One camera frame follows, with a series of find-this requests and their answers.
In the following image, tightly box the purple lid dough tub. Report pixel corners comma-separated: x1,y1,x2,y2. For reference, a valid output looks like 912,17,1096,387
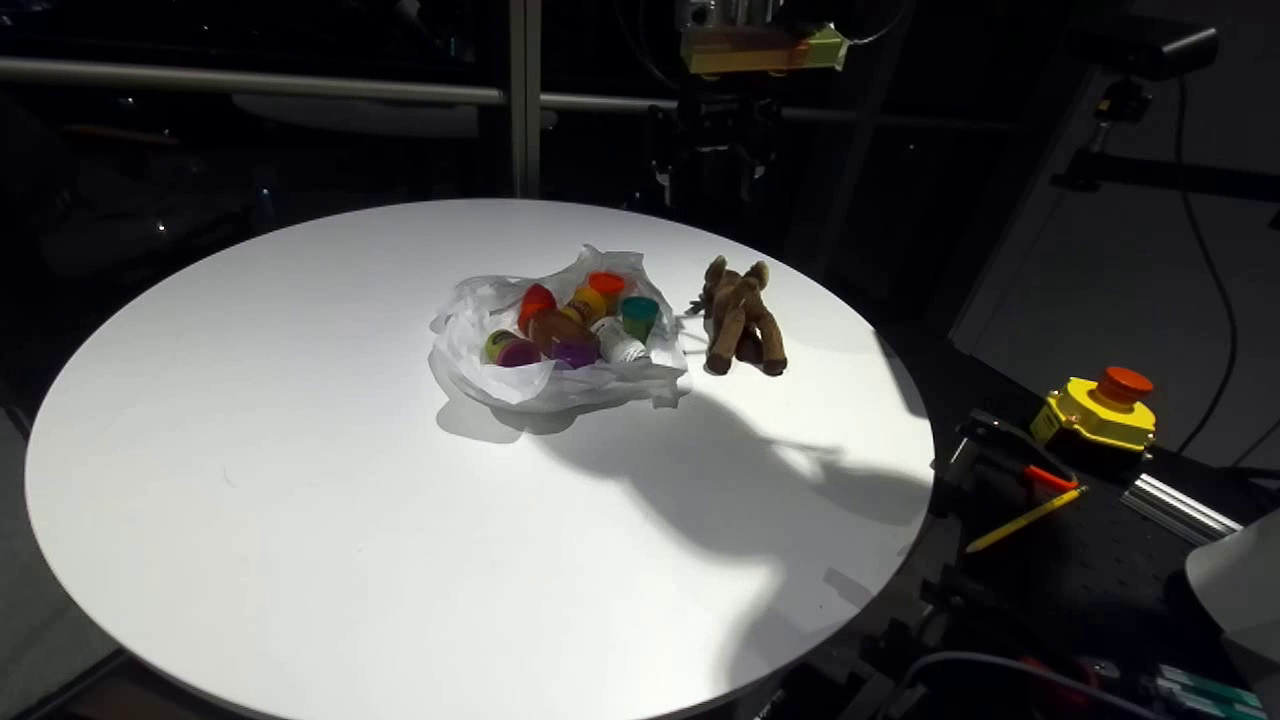
478,327,539,371

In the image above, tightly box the orange black clamp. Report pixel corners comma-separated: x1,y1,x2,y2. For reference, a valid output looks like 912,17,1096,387
942,418,1083,503

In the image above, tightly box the teal lid dough tub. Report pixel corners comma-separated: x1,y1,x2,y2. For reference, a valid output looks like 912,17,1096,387
617,292,665,340

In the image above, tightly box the aluminium extrusion rail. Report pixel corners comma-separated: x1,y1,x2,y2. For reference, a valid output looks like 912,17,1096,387
1120,473,1245,544

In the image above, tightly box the brown cylinder toy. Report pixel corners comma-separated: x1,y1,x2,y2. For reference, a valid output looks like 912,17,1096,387
539,307,592,350

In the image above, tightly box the brown plush toy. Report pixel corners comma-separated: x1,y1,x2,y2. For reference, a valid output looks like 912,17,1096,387
689,258,792,381

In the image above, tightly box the black camera on stand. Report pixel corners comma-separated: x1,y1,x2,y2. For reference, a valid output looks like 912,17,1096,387
1051,0,1280,205

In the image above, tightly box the black hanging cable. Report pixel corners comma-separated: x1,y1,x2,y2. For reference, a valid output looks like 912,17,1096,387
1168,75,1245,456

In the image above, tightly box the grey cable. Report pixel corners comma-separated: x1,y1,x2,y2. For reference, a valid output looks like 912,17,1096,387
904,649,1164,720

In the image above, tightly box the white plastic bag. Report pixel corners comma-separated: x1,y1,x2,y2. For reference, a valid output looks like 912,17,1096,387
426,244,690,421

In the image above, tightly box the yellow pencil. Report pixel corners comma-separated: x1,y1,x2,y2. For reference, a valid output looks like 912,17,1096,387
959,486,1091,556

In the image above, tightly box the orange lid dough tub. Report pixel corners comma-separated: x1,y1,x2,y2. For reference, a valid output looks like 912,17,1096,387
581,269,630,313

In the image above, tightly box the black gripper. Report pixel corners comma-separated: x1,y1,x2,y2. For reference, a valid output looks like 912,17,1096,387
672,75,792,205

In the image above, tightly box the metal window frame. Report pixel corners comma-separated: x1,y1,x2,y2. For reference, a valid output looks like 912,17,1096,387
0,0,1016,200

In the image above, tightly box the yellow emergency stop button box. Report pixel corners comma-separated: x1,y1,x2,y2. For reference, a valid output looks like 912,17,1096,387
1029,365,1159,456

